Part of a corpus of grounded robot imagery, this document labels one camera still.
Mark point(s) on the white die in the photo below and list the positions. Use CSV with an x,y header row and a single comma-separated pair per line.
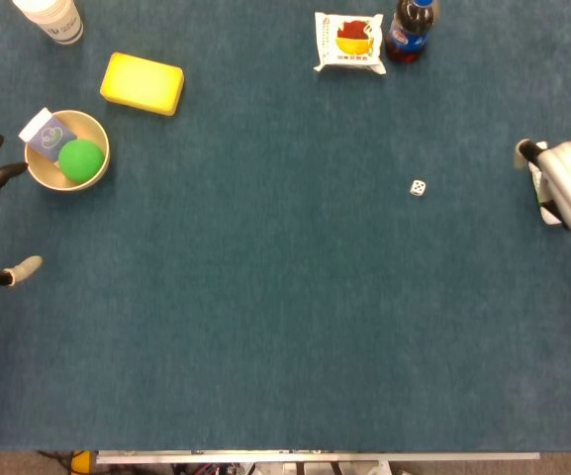
x,y
417,188

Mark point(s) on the small blue card box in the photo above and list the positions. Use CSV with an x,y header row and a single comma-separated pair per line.
x,y
47,138

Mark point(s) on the green ball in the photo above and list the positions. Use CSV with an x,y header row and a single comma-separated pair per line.
x,y
81,161

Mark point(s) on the beige bowl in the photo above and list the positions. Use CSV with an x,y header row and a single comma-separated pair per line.
x,y
92,128

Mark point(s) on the stack of white paper cups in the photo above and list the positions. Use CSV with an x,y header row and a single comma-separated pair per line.
x,y
57,20

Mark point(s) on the yellow sponge block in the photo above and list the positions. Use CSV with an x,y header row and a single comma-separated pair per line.
x,y
141,84

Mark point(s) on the cola bottle with blue cap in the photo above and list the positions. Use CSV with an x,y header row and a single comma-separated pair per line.
x,y
409,34

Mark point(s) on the white snack packet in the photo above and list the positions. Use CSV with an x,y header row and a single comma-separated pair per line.
x,y
349,44

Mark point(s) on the yellow item under table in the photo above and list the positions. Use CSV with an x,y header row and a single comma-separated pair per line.
x,y
80,464

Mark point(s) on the teal table cloth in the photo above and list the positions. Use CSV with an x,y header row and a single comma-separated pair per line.
x,y
265,297

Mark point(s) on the aluminium table edge bar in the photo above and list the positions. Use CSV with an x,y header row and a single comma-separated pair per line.
x,y
314,457

